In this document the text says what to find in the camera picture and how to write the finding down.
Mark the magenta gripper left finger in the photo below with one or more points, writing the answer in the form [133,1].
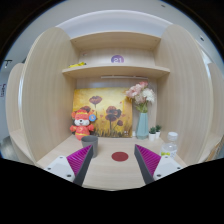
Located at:
[79,162]

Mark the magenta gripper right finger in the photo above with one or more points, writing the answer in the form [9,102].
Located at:
[147,161]

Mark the clear plastic water bottle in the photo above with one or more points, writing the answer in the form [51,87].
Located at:
[169,148]

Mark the grey plastic cup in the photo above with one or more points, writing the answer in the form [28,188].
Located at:
[91,141]

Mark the red round coaster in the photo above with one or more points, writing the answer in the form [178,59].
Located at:
[120,156]

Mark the small potted plant left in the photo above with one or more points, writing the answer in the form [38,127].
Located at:
[152,133]

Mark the small potted plant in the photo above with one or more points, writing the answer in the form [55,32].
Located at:
[152,133]
[158,131]

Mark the light blue tall vase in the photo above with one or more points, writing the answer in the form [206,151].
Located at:
[142,126]

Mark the small potted plant right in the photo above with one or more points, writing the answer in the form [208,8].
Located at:
[158,131]

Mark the red plush tiger toy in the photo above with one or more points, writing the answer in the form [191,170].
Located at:
[81,124]

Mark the yellow poppy flower painting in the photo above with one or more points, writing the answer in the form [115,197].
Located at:
[111,107]

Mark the pink white flower bouquet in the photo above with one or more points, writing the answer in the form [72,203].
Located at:
[142,96]

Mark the wooden shelf unit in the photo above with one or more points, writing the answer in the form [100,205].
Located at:
[40,92]

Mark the white led light bar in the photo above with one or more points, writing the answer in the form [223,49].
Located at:
[123,77]

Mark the yellow object on shelf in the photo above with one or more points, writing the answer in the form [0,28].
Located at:
[77,65]

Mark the purple round number sticker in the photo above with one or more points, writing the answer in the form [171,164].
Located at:
[117,59]

